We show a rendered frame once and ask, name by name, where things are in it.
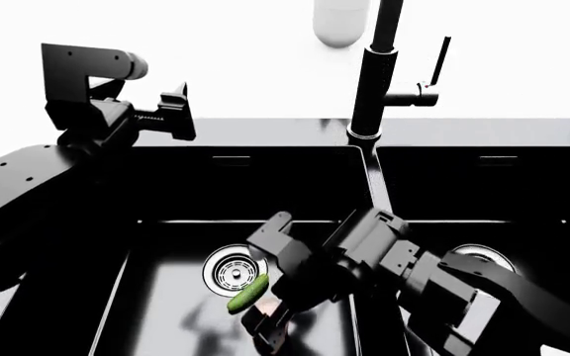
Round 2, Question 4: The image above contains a black tall faucet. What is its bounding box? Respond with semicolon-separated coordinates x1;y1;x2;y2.
345;0;407;141

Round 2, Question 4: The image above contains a pinkish brown vegetable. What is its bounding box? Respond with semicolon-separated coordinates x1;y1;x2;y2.
253;298;292;335

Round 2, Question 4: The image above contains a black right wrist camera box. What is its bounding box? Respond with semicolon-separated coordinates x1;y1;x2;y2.
323;207;413;276

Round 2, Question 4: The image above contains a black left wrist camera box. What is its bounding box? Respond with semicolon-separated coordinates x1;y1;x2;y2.
41;43;149;109

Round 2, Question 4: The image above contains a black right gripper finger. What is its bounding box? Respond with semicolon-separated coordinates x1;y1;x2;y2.
239;304;297;356
245;211;312;278

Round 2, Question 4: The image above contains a white rounded cylinder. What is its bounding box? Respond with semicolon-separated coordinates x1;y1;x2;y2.
312;0;368;48

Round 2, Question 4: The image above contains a black faucet lever handle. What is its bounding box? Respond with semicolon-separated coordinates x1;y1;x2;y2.
382;36;453;109

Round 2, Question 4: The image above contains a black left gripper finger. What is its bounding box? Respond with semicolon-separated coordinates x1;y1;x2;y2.
154;100;198;142
158;81;191;113

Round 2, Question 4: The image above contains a black double sink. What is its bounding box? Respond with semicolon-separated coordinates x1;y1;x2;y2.
86;117;570;356

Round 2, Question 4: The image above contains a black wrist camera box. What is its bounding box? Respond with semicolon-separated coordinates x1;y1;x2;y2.
41;43;149;109
323;207;413;276

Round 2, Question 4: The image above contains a green cucumber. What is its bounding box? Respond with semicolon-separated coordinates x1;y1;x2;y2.
226;273;270;313

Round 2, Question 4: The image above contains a steel sink drain strainer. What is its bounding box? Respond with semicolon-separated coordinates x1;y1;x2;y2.
448;243;520;276
201;243;270;300

